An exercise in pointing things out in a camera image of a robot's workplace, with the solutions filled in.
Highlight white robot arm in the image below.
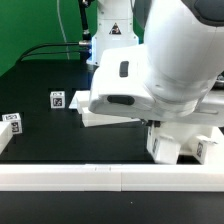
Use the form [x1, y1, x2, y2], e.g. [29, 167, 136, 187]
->
[89, 0, 224, 127]

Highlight small white tagged cube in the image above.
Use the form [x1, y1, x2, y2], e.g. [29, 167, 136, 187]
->
[2, 113, 22, 134]
[50, 91, 65, 109]

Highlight white chair back pieces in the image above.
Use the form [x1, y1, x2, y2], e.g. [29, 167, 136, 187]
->
[68, 89, 141, 128]

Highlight black cables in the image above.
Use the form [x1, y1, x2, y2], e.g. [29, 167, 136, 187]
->
[18, 0, 93, 63]

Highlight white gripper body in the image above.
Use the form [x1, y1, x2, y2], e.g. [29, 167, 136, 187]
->
[139, 89, 224, 128]

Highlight white U-shaped fence wall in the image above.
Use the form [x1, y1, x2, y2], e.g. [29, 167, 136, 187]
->
[0, 122, 224, 192]

